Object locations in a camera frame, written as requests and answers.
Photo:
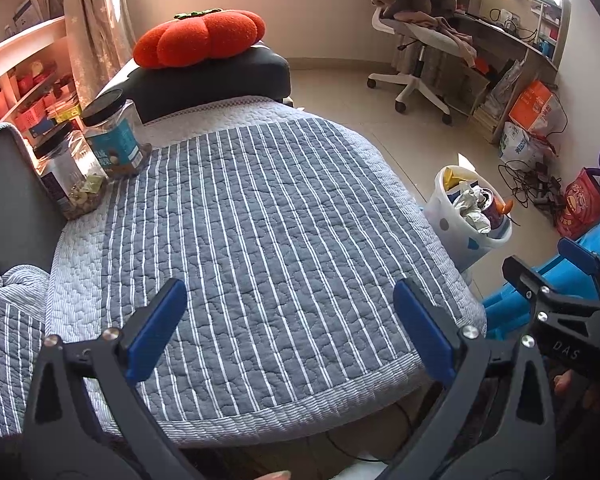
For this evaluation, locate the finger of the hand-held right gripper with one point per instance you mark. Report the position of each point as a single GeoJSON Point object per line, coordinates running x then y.
{"type": "Point", "coordinates": [577, 252]}
{"type": "Point", "coordinates": [525, 275]}

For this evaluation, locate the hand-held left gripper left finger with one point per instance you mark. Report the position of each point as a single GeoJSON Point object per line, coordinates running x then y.
{"type": "Point", "coordinates": [154, 327]}

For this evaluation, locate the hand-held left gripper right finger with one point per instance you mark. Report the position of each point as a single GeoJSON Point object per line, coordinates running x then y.
{"type": "Point", "coordinates": [425, 330]}

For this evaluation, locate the orange peel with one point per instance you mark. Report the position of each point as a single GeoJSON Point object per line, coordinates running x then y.
{"type": "Point", "coordinates": [506, 206]}

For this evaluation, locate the dark red drink can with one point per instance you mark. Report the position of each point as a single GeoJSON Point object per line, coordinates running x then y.
{"type": "Point", "coordinates": [492, 210]}

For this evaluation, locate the white polka dot bin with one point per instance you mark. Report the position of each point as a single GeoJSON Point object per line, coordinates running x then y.
{"type": "Point", "coordinates": [450, 230]}

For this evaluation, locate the large tissue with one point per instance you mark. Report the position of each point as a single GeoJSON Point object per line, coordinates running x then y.
{"type": "Point", "coordinates": [467, 200]}

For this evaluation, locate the yellow wrapper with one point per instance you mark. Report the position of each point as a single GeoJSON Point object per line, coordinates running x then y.
{"type": "Point", "coordinates": [452, 177]}

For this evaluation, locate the person's right hand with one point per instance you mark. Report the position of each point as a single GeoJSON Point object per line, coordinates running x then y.
{"type": "Point", "coordinates": [562, 385]}

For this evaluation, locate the person's left hand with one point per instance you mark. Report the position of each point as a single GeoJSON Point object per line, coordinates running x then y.
{"type": "Point", "coordinates": [272, 476]}

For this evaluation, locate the blue plastic stool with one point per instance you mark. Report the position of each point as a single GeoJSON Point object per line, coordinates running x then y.
{"type": "Point", "coordinates": [510, 305]}

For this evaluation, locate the red printed bag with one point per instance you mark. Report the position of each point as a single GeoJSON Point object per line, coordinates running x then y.
{"type": "Point", "coordinates": [580, 205]}

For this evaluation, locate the white printed sack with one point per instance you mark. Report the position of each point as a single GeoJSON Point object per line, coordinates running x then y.
{"type": "Point", "coordinates": [517, 145]}

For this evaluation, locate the orange cardboard box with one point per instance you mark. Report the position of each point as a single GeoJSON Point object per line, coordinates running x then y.
{"type": "Point", "coordinates": [530, 105]}

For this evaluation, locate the dark label nut jar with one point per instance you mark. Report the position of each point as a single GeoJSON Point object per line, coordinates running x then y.
{"type": "Point", "coordinates": [64, 175]}

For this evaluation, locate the teal label nut jar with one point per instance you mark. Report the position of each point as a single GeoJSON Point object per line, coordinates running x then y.
{"type": "Point", "coordinates": [109, 145]}

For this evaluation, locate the grey sofa backrest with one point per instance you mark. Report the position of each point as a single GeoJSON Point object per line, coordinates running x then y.
{"type": "Point", "coordinates": [9, 200]}

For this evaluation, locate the white office chair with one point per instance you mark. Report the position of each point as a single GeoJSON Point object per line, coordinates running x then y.
{"type": "Point", "coordinates": [420, 85]}

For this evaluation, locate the wooden desk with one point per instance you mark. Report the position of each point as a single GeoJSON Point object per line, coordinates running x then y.
{"type": "Point", "coordinates": [510, 35]}

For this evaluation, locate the pink storage baskets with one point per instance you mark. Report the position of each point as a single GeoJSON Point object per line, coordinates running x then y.
{"type": "Point", "coordinates": [29, 110]}

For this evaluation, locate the dark grey seat cushion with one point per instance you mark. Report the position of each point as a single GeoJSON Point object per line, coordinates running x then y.
{"type": "Point", "coordinates": [219, 80]}

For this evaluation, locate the orange pumpkin cushion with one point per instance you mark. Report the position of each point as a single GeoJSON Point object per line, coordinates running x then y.
{"type": "Point", "coordinates": [199, 40]}

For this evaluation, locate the patterned curtain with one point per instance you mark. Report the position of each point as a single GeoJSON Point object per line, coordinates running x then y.
{"type": "Point", "coordinates": [89, 35]}

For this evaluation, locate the white shelf unit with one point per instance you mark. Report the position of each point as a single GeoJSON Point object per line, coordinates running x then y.
{"type": "Point", "coordinates": [29, 35]}

